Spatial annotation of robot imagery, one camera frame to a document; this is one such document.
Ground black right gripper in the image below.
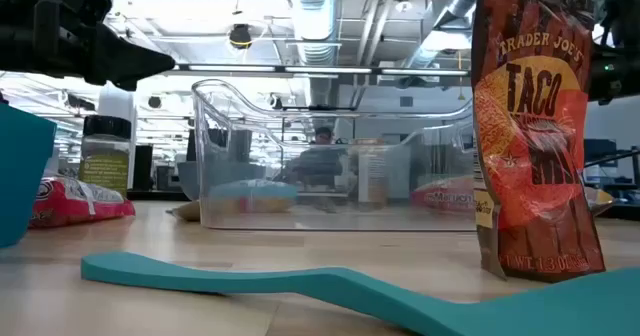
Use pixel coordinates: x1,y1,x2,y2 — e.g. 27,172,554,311
588,43,640,105

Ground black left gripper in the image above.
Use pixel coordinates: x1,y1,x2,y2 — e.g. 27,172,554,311
0,0,176,92

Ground glass spice jar black lid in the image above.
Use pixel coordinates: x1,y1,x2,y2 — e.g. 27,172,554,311
78,114,133,198

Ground red ramen noodle packet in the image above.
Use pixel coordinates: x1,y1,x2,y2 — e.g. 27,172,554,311
410,175,476,213
28,175,136,229

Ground blue ramen noodle packet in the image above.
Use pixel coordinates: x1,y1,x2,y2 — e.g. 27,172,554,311
208,179,299,215

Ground dark desk monitor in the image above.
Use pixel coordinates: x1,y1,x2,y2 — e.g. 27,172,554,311
583,138,619,170

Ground taco seasoning mix packet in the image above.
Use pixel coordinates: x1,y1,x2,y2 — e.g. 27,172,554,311
470,0,607,283

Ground black cabinet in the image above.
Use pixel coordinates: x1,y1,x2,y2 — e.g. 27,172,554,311
132,144,154,191

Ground blue bowl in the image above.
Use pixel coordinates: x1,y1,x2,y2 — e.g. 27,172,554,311
176,160,266,202

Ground dark teal plastic tray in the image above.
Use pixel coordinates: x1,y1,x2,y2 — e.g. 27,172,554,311
0,103,57,250

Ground long ceiling light bar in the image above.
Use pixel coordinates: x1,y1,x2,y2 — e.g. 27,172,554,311
174,63,471,77

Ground person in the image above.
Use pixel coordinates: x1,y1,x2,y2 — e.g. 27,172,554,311
287,125,349,190

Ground clear plastic bin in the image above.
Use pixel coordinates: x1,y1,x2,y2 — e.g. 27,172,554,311
191,79,476,232

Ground black ceiling cord reel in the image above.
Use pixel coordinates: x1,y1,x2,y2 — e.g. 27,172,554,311
228,23,254,51

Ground smooth silver ventilation duct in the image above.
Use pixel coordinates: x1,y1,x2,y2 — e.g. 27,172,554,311
399,0,481,70

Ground ribbed silver ventilation duct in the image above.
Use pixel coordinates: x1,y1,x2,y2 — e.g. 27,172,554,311
284,0,344,67

